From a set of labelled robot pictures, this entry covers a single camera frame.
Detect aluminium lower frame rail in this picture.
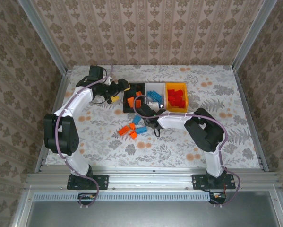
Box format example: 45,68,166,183
270,190,283,227
10,190,34,227

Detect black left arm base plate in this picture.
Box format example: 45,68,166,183
67,174,109,191

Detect black plastic container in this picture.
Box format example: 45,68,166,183
122,82,146,114

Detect aluminium side frame rail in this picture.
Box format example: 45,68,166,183
34,67,73,173
232,68,270,173

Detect aluminium upright frame post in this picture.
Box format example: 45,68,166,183
232,0,278,71
17,0,69,74

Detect long blue lego brick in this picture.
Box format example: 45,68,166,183
152,91,163,104

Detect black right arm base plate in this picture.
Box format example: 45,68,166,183
192,174,236,191

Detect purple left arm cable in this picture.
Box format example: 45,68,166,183
56,59,114,209

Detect white plastic container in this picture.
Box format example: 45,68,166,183
145,82,167,111

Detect yellow plastic container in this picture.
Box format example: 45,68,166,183
164,82,188,113

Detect grey metal panel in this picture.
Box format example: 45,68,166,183
25,201,281,227

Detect black cable connector socket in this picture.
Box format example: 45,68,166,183
209,192,227,204
77,192,96,206

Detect grey slotted cable duct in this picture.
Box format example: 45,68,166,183
34,192,212,202

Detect aluminium front frame rail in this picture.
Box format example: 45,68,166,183
25,165,282,191

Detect long orange lego brick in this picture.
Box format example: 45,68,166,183
118,125,131,136

